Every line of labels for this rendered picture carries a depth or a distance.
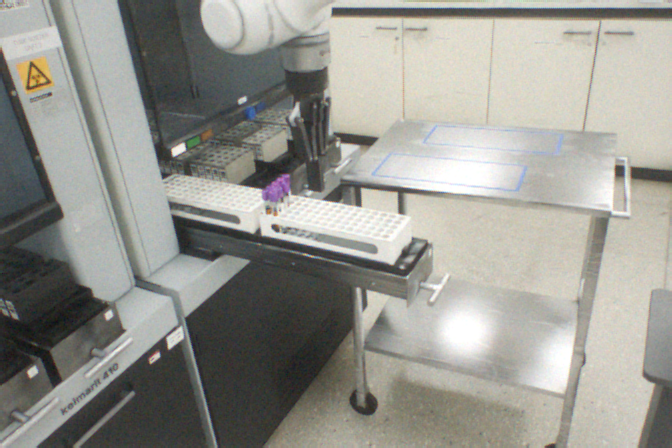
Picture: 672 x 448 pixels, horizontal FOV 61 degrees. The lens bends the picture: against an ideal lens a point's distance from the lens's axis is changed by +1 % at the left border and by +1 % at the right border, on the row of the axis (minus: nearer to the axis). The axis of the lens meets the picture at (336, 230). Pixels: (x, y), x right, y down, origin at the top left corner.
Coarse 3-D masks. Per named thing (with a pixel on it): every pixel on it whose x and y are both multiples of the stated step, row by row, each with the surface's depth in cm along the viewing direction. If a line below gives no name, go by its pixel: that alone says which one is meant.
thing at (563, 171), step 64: (448, 128) 162; (512, 128) 158; (448, 192) 127; (512, 192) 124; (576, 192) 122; (384, 320) 174; (448, 320) 172; (512, 320) 170; (576, 320) 168; (512, 384) 149; (576, 384) 139
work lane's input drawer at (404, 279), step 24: (192, 240) 126; (216, 240) 122; (240, 240) 118; (264, 240) 116; (264, 264) 118; (288, 264) 114; (312, 264) 111; (336, 264) 108; (360, 264) 106; (384, 264) 104; (408, 264) 103; (432, 264) 114; (360, 288) 108; (384, 288) 105; (408, 288) 103; (432, 288) 107
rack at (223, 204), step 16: (176, 176) 135; (176, 192) 126; (192, 192) 127; (208, 192) 126; (224, 192) 125; (240, 192) 124; (256, 192) 124; (176, 208) 130; (192, 208) 131; (208, 208) 121; (224, 208) 118; (240, 208) 118; (256, 208) 117; (224, 224) 121; (240, 224) 118; (256, 224) 118
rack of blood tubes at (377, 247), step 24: (264, 216) 114; (288, 216) 113; (312, 216) 113; (336, 216) 111; (360, 216) 111; (384, 216) 111; (288, 240) 114; (312, 240) 111; (336, 240) 114; (360, 240) 105; (384, 240) 102; (408, 240) 109
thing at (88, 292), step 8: (80, 288) 102; (88, 288) 101; (72, 296) 102; (80, 296) 99; (88, 296) 101; (64, 304) 100; (72, 304) 98; (48, 312) 98; (56, 312) 96; (64, 312) 97; (0, 320) 97; (8, 320) 95; (16, 320) 94; (40, 320) 96; (48, 320) 95; (56, 320) 96; (24, 328) 94; (32, 328) 92; (40, 328) 93
